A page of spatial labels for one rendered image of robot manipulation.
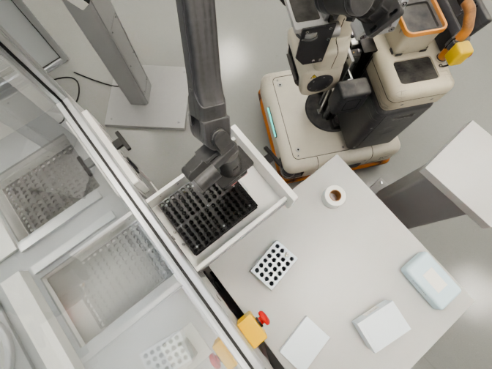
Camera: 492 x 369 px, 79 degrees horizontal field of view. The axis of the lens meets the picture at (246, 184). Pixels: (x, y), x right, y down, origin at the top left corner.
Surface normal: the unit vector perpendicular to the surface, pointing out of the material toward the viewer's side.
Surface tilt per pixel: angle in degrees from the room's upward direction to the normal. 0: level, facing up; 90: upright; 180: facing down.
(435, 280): 0
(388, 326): 0
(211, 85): 54
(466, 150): 0
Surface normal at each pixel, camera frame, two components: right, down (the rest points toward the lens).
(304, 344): 0.01, -0.28
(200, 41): 0.51, 0.48
